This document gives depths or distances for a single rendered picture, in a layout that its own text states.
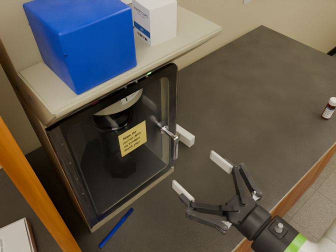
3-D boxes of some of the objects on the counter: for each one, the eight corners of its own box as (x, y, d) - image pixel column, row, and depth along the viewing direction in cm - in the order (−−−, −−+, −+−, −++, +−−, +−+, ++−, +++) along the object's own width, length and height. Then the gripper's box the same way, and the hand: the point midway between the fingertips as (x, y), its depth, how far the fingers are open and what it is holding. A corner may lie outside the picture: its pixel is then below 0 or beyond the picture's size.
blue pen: (98, 246, 81) (97, 245, 80) (131, 208, 89) (130, 207, 88) (101, 249, 81) (100, 247, 80) (134, 210, 88) (133, 209, 88)
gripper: (299, 187, 66) (227, 134, 77) (227, 263, 55) (154, 189, 66) (289, 203, 72) (223, 151, 83) (222, 275, 60) (155, 204, 71)
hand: (195, 170), depth 74 cm, fingers open, 13 cm apart
